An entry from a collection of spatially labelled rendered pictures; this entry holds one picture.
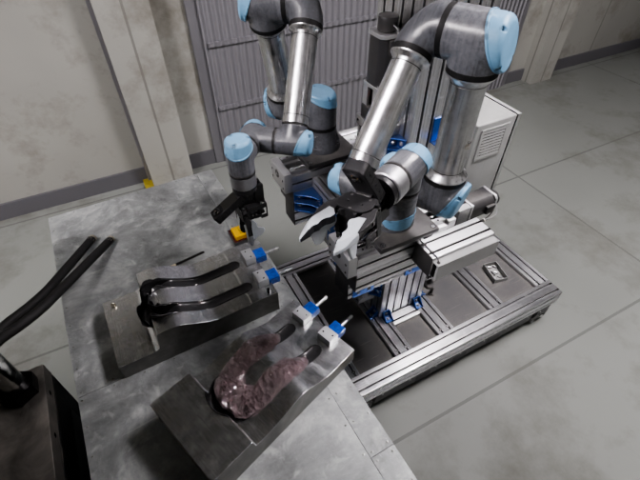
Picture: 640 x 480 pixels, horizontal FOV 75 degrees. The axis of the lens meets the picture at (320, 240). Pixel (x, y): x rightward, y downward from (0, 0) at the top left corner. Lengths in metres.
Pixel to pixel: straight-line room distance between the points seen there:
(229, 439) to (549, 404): 1.66
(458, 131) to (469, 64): 0.17
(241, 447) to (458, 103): 0.95
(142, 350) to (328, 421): 0.57
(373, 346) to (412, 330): 0.21
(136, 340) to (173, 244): 0.47
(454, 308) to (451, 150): 1.27
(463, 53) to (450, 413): 1.64
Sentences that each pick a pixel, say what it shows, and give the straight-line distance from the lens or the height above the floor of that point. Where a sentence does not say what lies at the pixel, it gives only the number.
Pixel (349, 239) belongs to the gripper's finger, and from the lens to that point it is 0.69.
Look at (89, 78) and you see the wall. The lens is 3.16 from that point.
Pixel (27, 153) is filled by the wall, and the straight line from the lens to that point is 3.38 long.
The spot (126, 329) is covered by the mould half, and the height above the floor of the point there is 0.86.
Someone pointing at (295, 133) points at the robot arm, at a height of 1.33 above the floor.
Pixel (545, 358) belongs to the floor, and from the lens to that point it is 2.52.
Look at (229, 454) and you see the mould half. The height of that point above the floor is 0.91.
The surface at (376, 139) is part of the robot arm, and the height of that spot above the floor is 1.44.
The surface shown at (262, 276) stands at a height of 0.92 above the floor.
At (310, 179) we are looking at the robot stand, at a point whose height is 0.93.
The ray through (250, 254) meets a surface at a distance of 1.44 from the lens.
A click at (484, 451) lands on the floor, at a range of 2.18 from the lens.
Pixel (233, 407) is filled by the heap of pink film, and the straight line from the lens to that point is 1.16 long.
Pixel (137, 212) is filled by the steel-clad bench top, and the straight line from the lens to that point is 1.91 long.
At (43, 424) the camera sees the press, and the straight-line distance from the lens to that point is 1.46.
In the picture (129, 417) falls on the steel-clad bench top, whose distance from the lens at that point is 1.34.
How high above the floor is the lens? 1.95
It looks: 45 degrees down
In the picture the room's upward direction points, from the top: straight up
